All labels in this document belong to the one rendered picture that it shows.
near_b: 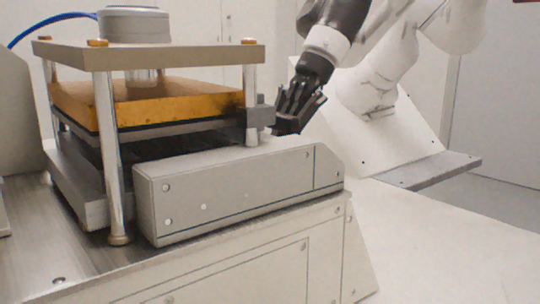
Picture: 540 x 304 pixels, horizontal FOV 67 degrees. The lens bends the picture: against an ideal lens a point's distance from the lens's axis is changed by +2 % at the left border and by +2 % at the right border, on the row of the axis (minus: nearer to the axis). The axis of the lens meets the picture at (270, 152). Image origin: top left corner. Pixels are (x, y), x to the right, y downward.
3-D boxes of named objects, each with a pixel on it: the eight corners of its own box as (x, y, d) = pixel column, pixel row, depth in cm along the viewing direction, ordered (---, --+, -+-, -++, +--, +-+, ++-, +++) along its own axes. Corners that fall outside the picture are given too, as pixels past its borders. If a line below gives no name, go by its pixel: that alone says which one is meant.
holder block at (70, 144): (100, 195, 39) (98, 170, 38) (59, 149, 54) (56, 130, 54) (244, 163, 49) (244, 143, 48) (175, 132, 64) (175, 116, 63)
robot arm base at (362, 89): (375, 74, 136) (404, 45, 125) (401, 120, 128) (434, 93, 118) (325, 72, 123) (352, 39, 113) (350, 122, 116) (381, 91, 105)
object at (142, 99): (92, 148, 37) (78, 40, 35) (49, 111, 54) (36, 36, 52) (247, 123, 47) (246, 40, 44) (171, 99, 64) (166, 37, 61)
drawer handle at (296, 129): (290, 146, 56) (290, 118, 55) (234, 127, 67) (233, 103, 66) (301, 143, 57) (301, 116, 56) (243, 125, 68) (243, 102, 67)
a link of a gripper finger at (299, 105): (312, 90, 82) (317, 91, 81) (288, 138, 81) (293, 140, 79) (301, 80, 79) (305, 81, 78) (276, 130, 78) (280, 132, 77)
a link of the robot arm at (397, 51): (359, 29, 118) (422, -48, 100) (405, 73, 116) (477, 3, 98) (342, 39, 111) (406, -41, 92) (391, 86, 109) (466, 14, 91)
